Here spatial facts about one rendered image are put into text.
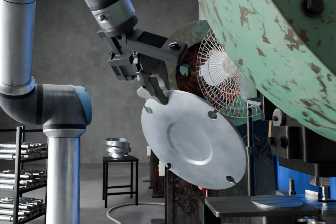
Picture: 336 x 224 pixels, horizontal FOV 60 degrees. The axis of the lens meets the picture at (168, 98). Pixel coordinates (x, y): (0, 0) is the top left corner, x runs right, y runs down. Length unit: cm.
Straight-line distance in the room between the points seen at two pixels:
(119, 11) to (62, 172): 47
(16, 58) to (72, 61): 697
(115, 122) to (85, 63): 166
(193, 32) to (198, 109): 159
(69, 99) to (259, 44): 59
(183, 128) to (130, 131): 666
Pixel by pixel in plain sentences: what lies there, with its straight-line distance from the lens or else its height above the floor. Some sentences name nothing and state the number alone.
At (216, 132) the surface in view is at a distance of 64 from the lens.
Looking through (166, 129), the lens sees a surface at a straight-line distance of 73.
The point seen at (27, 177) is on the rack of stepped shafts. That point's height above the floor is 51.
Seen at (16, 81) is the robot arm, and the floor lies 108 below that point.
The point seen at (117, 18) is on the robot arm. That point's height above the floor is 117.
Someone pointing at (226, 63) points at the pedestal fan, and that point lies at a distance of 160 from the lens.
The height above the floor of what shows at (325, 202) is 77.
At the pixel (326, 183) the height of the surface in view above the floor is 83.
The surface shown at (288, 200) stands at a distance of 85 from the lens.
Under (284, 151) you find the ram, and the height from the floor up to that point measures 91.
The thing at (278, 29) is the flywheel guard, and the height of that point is 108.
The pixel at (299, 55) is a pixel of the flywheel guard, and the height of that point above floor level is 105.
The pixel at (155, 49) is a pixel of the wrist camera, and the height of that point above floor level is 112.
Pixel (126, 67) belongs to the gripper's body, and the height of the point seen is 110.
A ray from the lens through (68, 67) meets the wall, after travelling 770.
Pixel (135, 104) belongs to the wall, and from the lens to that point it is 736.
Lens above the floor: 98
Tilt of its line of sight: 5 degrees up
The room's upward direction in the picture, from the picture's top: straight up
